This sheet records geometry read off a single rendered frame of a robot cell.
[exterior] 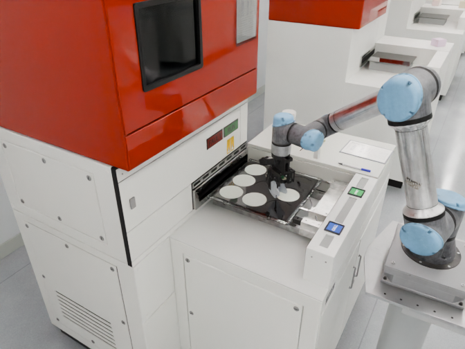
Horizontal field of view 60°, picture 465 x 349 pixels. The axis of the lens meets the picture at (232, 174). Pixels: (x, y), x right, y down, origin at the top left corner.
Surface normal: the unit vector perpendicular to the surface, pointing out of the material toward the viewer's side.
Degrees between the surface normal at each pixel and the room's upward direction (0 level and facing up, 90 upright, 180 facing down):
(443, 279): 1
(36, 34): 90
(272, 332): 90
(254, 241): 0
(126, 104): 90
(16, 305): 0
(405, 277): 90
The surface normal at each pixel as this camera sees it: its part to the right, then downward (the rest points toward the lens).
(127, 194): 0.86, 0.26
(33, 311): 0.00, -0.86
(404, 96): -0.72, 0.25
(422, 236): -0.65, 0.50
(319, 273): -0.51, 0.44
